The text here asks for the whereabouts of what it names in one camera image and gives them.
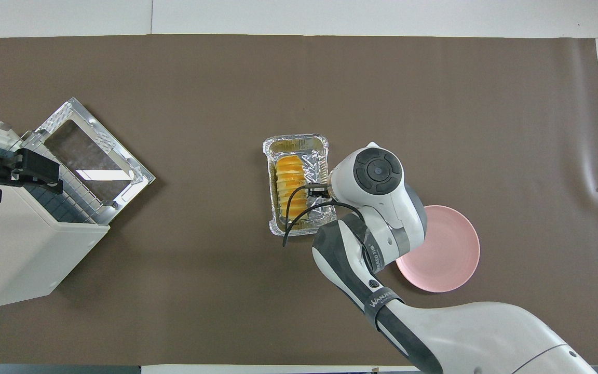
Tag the glass oven door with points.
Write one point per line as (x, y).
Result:
(94, 156)

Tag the brown table mat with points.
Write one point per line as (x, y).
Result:
(226, 285)

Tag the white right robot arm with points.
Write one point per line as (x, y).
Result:
(382, 218)

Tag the aluminium foil tray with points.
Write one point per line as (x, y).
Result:
(314, 156)

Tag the yellow sliced bread loaf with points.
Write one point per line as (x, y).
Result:
(289, 174)

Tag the metal oven rack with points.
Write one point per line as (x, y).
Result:
(70, 200)

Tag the white toaster oven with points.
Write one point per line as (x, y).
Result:
(13, 249)

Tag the pink round plate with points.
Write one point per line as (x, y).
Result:
(444, 254)

